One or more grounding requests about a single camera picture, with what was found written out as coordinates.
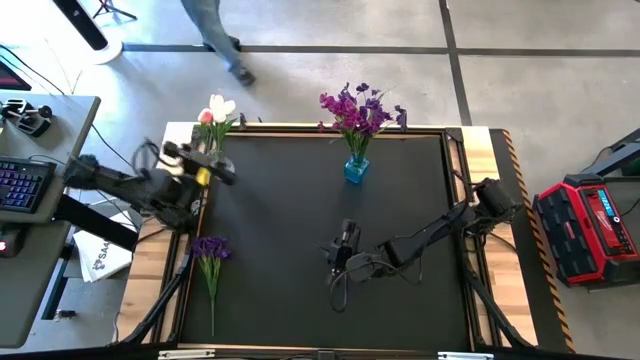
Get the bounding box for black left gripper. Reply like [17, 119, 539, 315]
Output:
[162, 141, 237, 187]

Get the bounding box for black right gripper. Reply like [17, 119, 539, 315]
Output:
[324, 218, 364, 274]

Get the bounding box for orange pink tulip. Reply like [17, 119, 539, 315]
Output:
[197, 107, 221, 156]

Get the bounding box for white tulip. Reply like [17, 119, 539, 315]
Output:
[214, 98, 237, 154]
[208, 93, 226, 151]

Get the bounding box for magenta flower bunch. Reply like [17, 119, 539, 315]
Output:
[318, 91, 374, 166]

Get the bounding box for dark purple flower bunch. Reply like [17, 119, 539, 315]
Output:
[339, 82, 409, 161]
[191, 235, 233, 337]

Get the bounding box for blue glass vase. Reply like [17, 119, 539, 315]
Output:
[343, 153, 372, 185]

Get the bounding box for white printed paper bag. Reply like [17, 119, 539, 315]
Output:
[73, 212, 135, 284]

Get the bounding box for white monitor stand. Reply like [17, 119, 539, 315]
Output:
[52, 0, 124, 66]

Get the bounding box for yellow black hazard tape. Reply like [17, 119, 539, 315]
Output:
[501, 128, 577, 354]

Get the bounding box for black tripod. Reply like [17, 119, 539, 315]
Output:
[92, 0, 139, 22]

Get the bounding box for backlit black keyboard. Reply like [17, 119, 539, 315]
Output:
[0, 157, 58, 214]

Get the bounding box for black controller device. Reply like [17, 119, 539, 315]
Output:
[0, 98, 54, 139]

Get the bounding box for grey desk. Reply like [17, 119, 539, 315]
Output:
[0, 92, 102, 350]

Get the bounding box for black device with red light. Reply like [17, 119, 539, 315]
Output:
[0, 225, 24, 260]

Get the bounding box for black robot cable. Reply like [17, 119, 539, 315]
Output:
[327, 259, 424, 315]

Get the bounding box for black aluminium table frame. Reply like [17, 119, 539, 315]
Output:
[112, 119, 539, 360]

